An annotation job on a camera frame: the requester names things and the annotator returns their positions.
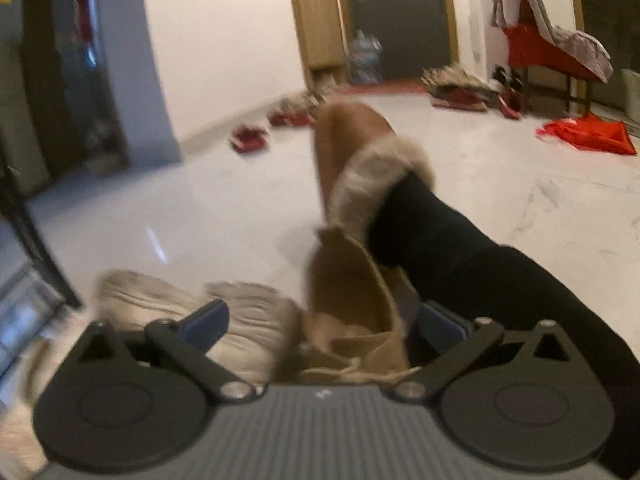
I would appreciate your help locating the dark entrance door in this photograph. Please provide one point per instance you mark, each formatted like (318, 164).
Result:
(413, 34)

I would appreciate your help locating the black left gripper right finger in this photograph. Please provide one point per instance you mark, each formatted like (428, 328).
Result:
(459, 343)

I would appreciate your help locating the brown fur-lined slipper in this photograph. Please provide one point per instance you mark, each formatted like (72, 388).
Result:
(359, 160)

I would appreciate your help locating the beige chunky sneaker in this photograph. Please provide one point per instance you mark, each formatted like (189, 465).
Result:
(265, 330)
(130, 300)

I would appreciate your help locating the water bottle by door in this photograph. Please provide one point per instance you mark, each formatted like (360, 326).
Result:
(364, 60)

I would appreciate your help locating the black trouser leg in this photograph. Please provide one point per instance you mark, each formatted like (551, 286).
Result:
(448, 260)

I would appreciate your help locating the tan lace-up ankle boot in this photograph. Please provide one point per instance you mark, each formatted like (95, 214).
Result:
(353, 330)

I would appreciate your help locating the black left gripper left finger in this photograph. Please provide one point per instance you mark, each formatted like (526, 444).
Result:
(184, 344)

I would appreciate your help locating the red chair with clothes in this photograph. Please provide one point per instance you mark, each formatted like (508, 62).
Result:
(533, 41)

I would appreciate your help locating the red cloth on floor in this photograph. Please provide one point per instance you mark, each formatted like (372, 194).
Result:
(590, 133)

